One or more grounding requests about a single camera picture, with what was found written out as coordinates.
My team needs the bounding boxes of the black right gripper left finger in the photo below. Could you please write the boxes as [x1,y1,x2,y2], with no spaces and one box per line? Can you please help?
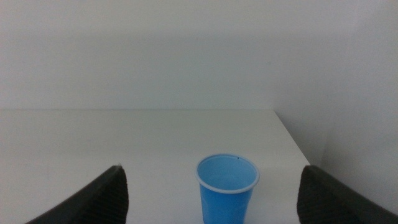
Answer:
[25,164,129,224]

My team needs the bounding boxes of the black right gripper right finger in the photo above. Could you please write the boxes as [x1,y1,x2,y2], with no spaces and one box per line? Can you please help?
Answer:
[296,164,398,224]

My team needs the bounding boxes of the blue plastic cup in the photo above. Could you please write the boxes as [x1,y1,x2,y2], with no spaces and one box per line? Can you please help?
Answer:
[195,153,261,224]

